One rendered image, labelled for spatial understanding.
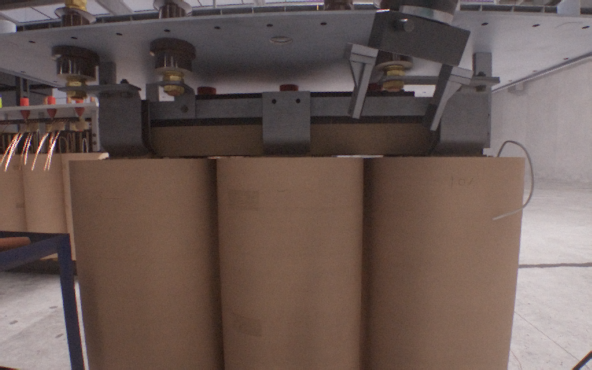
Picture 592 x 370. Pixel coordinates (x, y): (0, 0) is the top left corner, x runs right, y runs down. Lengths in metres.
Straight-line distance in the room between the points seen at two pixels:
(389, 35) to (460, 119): 0.43
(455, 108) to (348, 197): 0.34
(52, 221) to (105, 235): 2.48
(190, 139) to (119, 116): 0.19
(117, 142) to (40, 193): 2.49
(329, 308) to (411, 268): 0.23
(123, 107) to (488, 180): 0.94
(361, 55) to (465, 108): 0.45
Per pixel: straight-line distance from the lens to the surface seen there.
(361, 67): 0.47
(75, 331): 0.90
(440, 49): 0.50
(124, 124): 0.90
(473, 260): 0.85
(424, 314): 0.87
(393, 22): 0.46
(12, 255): 0.76
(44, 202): 3.36
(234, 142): 0.88
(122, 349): 1.02
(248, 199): 0.74
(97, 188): 0.91
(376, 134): 0.87
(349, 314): 0.87
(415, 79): 0.77
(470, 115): 0.85
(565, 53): 1.11
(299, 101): 0.77
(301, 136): 0.75
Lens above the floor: 1.07
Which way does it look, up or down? 5 degrees down
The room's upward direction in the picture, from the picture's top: straight up
